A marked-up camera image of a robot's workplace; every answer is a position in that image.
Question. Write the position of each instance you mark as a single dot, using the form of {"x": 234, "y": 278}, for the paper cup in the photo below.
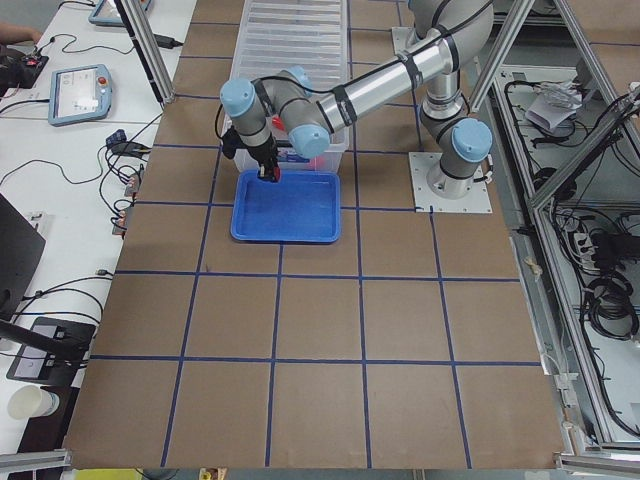
{"x": 32, "y": 402}

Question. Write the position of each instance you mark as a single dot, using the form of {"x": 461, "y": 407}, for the aluminium frame post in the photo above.
{"x": 143, "y": 40}

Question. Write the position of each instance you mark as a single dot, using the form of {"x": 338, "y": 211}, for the clear plastic box lid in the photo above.
{"x": 277, "y": 34}

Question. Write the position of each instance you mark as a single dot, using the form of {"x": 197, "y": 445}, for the clear plastic storage box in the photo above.
{"x": 249, "y": 106}

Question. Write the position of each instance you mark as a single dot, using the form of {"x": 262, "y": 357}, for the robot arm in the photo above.
{"x": 446, "y": 36}

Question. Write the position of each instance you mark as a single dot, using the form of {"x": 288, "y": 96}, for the black laptop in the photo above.
{"x": 21, "y": 249}

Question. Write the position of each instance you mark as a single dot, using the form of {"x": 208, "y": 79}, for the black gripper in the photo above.
{"x": 264, "y": 154}

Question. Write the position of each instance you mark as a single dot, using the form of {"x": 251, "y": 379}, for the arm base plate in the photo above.
{"x": 406, "y": 42}
{"x": 435, "y": 192}

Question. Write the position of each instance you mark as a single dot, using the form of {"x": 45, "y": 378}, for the blue plastic tray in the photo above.
{"x": 303, "y": 207}

